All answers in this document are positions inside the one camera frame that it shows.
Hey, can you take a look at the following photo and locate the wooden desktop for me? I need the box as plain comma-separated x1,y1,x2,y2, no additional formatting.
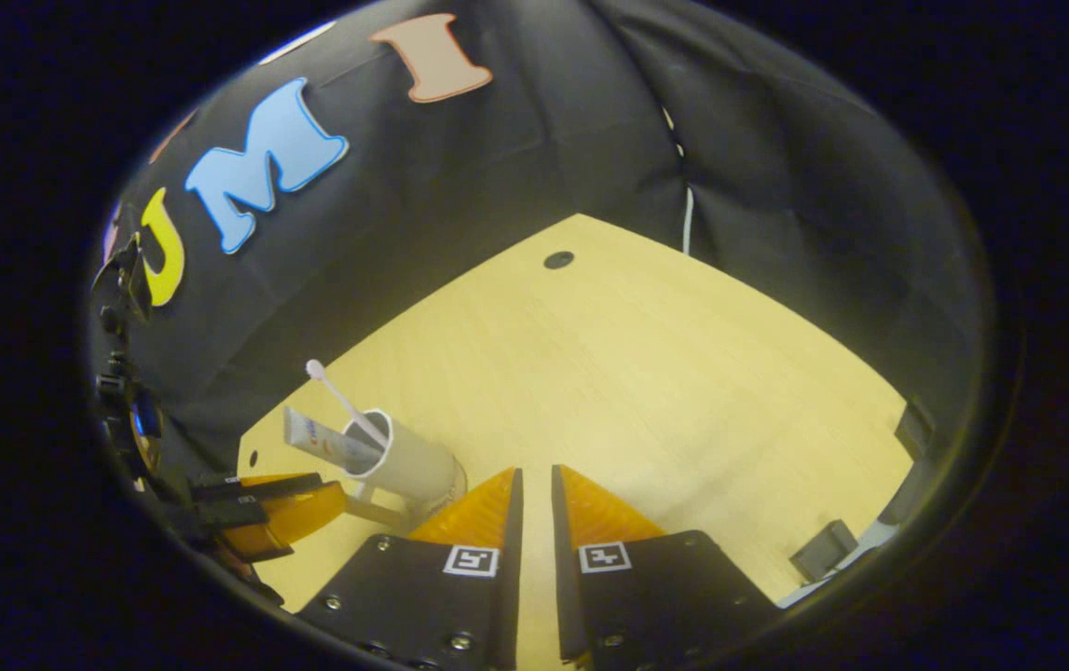
238,212,915,671

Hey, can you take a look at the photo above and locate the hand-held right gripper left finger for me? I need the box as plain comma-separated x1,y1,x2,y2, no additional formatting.
296,468,524,670

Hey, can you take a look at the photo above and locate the dark grey block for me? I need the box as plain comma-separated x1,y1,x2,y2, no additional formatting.
790,519,859,583
895,401,934,459

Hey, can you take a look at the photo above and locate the white cable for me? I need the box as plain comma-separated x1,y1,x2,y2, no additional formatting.
665,107,693,257

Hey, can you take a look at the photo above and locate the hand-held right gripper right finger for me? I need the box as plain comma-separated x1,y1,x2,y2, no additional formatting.
551,464,782,670

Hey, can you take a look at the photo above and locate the white cup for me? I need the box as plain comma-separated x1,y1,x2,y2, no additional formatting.
341,408,470,534

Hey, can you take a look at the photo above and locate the black backdrop cloth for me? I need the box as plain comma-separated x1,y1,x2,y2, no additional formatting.
101,0,987,467

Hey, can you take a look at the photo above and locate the white toothpaste tube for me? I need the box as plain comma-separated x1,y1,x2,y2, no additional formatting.
283,406,384,476

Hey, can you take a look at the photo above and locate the white toothbrush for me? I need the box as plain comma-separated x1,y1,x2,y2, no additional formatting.
306,359,389,448

